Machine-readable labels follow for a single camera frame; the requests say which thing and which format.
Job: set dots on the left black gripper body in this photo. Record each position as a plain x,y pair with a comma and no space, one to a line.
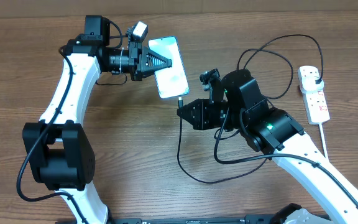
134,59

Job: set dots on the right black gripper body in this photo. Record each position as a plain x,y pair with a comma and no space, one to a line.
209,114

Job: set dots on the blue Samsung Galaxy smartphone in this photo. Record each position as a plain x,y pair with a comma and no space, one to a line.
171,81

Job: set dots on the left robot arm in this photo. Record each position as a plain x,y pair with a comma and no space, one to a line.
59,154

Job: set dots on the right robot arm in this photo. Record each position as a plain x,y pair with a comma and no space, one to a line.
235,102

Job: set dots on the white USB charger plug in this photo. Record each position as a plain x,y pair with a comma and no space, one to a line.
310,85

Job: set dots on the white power strip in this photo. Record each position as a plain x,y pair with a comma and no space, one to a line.
315,103

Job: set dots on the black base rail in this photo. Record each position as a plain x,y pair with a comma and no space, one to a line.
248,219

